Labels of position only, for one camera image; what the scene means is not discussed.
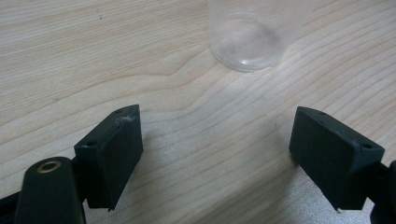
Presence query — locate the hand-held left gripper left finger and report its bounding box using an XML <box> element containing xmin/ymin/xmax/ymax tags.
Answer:
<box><xmin>73</xmin><ymin>104</ymin><xmax>145</xmax><ymax>212</ymax></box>

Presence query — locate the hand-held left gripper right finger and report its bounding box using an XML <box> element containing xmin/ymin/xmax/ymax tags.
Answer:
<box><xmin>288</xmin><ymin>105</ymin><xmax>386</xmax><ymax>214</ymax></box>

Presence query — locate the clear plastic cup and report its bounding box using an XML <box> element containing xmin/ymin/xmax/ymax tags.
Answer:
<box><xmin>207</xmin><ymin>0</ymin><xmax>307</xmax><ymax>73</ymax></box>

